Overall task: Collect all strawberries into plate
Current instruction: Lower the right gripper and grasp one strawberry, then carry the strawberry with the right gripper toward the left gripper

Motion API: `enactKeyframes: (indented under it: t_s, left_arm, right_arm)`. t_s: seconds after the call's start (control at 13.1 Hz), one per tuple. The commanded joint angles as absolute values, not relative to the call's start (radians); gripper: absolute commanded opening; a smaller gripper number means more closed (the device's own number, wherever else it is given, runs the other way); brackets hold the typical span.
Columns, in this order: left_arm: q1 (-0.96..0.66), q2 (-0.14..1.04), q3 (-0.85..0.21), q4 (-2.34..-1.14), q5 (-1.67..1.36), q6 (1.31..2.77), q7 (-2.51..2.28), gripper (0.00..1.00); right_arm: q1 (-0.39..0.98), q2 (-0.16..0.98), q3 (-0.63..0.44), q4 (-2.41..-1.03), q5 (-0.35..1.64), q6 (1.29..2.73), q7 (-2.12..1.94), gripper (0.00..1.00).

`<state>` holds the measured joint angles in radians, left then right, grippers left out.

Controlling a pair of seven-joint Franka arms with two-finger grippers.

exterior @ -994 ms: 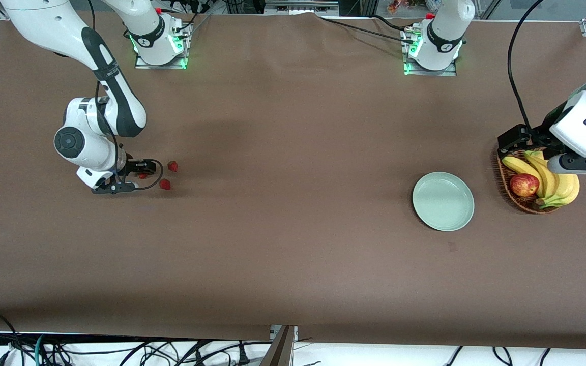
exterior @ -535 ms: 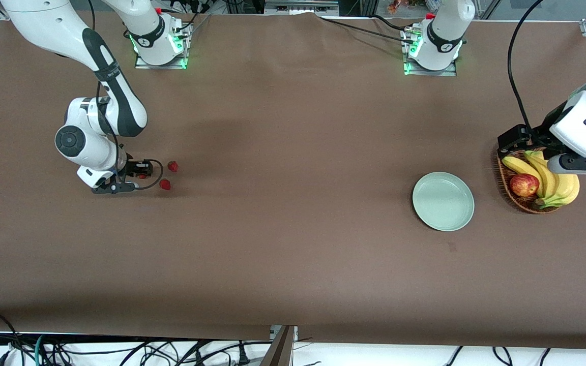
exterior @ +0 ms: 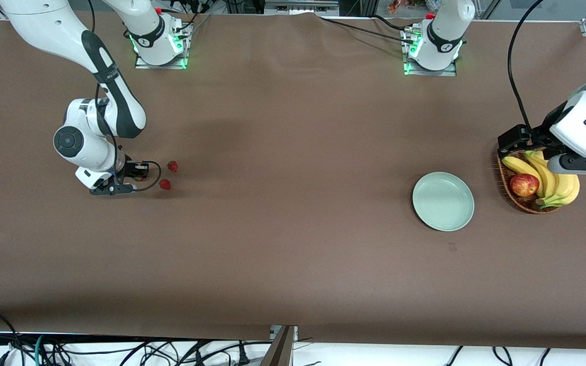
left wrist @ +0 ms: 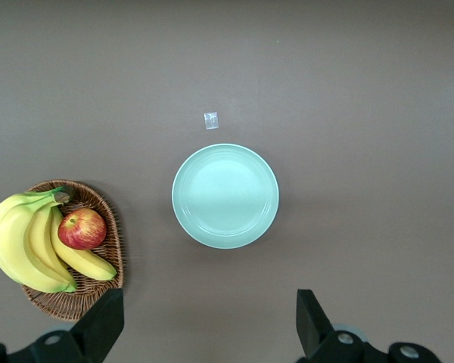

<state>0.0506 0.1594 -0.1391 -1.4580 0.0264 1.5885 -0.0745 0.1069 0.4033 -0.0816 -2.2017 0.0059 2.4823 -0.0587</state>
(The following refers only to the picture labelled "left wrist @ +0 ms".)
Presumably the brown table cover sheet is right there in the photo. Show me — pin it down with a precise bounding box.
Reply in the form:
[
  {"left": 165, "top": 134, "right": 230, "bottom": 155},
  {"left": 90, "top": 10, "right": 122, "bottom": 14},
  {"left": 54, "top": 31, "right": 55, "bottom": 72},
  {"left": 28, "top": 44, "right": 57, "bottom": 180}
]
[{"left": 0, "top": 0, "right": 454, "bottom": 363}]

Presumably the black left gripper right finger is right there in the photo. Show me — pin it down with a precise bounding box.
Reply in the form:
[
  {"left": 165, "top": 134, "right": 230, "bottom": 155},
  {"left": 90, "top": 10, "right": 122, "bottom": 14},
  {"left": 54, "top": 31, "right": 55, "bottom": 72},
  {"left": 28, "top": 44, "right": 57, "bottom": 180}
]
[{"left": 296, "top": 289, "right": 387, "bottom": 363}]

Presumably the brown wicker basket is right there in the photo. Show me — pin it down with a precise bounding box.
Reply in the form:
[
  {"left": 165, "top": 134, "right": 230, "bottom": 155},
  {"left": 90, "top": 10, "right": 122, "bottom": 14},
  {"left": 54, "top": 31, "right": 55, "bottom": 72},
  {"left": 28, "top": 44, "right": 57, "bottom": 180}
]
[{"left": 20, "top": 179, "right": 126, "bottom": 323}]

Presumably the pale green round plate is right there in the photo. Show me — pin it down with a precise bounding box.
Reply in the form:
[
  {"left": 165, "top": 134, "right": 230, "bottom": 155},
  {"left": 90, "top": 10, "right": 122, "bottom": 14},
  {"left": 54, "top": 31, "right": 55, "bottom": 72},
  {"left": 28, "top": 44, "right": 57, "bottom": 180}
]
[{"left": 171, "top": 143, "right": 280, "bottom": 250}]

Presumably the red apple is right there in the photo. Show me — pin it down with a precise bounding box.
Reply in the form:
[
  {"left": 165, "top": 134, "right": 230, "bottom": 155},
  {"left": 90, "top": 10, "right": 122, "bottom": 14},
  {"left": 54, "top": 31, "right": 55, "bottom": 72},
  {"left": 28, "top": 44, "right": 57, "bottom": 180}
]
[{"left": 58, "top": 208, "right": 107, "bottom": 251}]

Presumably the yellow banana bunch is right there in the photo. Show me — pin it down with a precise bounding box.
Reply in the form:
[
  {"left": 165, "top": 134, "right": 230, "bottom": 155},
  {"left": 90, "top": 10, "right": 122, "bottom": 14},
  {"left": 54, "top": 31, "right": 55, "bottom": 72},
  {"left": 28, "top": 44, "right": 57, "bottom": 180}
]
[{"left": 0, "top": 185, "right": 118, "bottom": 294}]

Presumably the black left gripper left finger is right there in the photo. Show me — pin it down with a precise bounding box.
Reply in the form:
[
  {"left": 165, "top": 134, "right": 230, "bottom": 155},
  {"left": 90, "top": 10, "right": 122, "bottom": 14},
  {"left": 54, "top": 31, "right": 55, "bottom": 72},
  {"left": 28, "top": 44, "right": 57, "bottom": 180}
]
[{"left": 32, "top": 288, "right": 125, "bottom": 363}]

